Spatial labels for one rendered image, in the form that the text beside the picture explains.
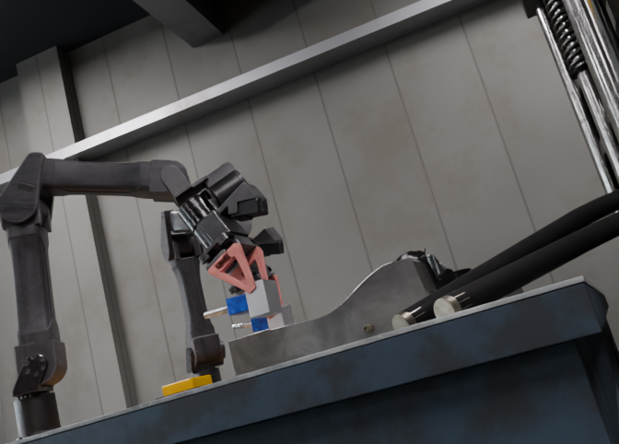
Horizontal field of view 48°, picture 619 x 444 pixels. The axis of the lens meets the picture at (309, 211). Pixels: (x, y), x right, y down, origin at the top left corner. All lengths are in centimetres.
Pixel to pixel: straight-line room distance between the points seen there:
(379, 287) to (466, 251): 224
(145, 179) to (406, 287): 48
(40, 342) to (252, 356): 36
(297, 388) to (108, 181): 75
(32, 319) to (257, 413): 70
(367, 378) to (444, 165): 298
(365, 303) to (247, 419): 64
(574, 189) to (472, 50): 85
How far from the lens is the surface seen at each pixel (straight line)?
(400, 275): 116
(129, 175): 121
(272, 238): 140
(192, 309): 168
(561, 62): 252
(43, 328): 119
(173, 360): 386
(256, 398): 56
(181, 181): 119
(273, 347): 124
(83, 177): 123
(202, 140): 392
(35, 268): 121
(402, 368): 51
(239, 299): 113
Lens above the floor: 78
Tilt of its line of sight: 14 degrees up
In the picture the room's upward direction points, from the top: 15 degrees counter-clockwise
